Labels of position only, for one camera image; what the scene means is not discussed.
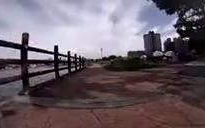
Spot green bushes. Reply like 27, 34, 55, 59
103, 57, 158, 72

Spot reddish paved path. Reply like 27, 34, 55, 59
0, 63, 205, 128

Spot low grey building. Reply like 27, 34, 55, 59
126, 50, 146, 60

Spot tall grey tower building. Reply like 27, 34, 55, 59
143, 30, 163, 56

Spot dark building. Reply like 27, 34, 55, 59
163, 37, 190, 56

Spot grey water surface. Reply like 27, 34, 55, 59
0, 65, 78, 104

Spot large dark tree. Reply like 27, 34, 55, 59
151, 0, 205, 62

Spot dark wooden rail fence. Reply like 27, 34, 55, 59
0, 32, 88, 96

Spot low grey concrete wall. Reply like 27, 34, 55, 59
181, 63, 205, 79

